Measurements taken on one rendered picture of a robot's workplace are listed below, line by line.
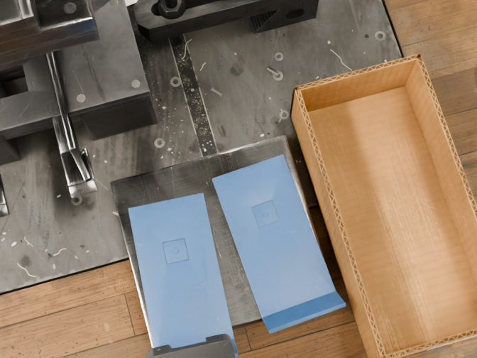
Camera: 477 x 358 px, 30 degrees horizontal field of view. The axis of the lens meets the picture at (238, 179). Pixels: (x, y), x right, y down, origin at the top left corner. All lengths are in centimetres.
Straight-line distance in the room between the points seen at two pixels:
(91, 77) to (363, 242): 29
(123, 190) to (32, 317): 14
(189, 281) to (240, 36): 26
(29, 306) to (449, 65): 46
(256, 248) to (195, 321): 8
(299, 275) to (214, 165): 13
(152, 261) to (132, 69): 17
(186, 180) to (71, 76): 14
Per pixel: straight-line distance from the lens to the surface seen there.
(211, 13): 83
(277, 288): 80
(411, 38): 91
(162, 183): 83
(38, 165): 87
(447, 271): 84
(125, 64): 80
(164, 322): 80
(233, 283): 80
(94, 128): 84
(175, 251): 81
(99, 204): 85
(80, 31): 66
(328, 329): 82
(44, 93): 80
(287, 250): 81
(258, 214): 81
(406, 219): 84
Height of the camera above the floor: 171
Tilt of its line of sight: 74 degrees down
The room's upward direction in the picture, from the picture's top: 1 degrees counter-clockwise
